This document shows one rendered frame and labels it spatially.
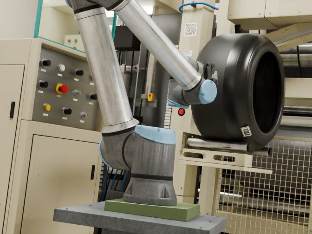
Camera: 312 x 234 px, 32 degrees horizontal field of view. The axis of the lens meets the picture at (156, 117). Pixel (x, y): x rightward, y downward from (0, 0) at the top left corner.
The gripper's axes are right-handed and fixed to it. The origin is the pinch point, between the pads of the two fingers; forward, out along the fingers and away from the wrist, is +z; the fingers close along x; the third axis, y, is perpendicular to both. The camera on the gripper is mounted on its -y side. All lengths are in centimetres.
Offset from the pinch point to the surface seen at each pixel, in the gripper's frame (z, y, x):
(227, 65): 6.6, 10.2, -2.2
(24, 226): -48, -73, 61
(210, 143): 19.1, -26.8, 9.1
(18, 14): 215, 116, 385
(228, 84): 5.5, 0.9, -4.2
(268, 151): 47, -27, -10
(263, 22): 63, 46, 6
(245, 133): 17.9, -20.3, -9.7
